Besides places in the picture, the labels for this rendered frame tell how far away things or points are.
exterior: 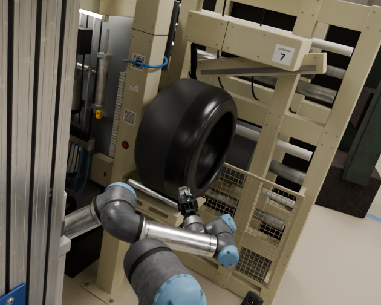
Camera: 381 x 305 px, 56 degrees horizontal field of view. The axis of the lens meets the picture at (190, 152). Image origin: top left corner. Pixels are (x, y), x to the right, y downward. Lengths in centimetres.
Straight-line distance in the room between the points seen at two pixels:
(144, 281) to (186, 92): 106
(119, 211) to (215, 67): 113
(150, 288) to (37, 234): 25
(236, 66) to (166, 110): 58
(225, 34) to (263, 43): 20
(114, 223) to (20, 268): 45
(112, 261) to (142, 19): 144
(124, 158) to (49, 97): 138
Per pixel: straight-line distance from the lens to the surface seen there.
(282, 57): 181
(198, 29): 196
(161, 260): 79
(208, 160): 209
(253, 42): 184
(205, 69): 209
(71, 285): 262
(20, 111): 63
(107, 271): 247
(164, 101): 163
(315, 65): 192
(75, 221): 136
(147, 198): 191
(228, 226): 138
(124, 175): 191
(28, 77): 62
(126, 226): 119
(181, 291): 74
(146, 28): 180
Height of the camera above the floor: 188
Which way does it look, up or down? 24 degrees down
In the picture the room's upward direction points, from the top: 13 degrees clockwise
